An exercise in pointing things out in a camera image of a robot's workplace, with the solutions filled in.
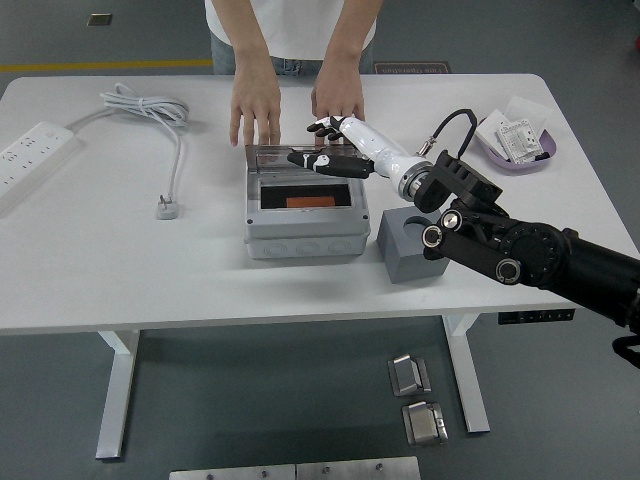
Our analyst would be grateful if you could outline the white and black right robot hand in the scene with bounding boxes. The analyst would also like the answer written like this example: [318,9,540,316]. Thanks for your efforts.
[286,114,434,184]

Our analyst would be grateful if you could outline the person's right hand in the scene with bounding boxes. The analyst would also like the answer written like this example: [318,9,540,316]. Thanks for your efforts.
[228,68,282,148]

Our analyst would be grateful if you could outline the person's left hand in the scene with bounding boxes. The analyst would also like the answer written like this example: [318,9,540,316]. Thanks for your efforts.
[310,68,366,147]

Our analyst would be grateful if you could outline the transparent grey-framed box lid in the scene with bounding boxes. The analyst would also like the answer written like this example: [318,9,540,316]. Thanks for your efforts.
[244,143,366,177]

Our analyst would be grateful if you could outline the orange cylindrical battery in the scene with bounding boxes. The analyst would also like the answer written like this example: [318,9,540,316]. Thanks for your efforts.
[285,196,337,208]

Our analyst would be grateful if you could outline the grey plastic junction box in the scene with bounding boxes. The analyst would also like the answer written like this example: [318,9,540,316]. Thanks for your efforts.
[243,144,371,260]

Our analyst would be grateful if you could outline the dark floor sign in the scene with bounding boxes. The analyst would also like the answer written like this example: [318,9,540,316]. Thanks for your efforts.
[373,60,453,76]

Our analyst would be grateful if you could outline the person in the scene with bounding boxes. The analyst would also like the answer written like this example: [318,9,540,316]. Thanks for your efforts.
[203,0,377,76]

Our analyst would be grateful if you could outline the plain white card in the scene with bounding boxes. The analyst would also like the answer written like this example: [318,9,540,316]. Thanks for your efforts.
[474,110,512,161]

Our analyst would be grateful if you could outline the grey block with round hole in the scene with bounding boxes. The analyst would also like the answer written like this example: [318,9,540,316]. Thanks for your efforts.
[375,207,451,284]

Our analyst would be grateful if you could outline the purple plastic tray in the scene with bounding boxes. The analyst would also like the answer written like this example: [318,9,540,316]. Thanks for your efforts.
[472,116,558,176]

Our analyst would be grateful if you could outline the printed white packet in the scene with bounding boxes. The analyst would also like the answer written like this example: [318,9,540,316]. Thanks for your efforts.
[494,118,546,164]

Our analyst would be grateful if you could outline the yellow floor tape line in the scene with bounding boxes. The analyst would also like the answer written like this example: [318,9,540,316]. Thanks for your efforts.
[0,58,214,74]

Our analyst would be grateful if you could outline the translucent plastic bag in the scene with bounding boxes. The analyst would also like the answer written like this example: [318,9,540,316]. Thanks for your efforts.
[504,95,551,131]

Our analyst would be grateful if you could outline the white power strip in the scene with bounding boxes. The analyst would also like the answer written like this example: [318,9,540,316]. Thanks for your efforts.
[0,120,84,216]

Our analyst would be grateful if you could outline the black table control panel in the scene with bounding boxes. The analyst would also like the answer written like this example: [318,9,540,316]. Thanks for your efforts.
[497,309,576,325]

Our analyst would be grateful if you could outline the white table leg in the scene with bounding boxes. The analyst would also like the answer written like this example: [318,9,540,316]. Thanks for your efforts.
[94,329,141,460]
[442,314,491,434]

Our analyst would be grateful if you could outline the white power cable with plug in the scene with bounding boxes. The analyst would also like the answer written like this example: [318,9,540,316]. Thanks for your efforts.
[67,83,192,221]

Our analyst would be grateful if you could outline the metal base plate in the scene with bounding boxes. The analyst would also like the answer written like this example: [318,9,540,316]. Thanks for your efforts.
[168,462,297,480]
[295,456,421,480]

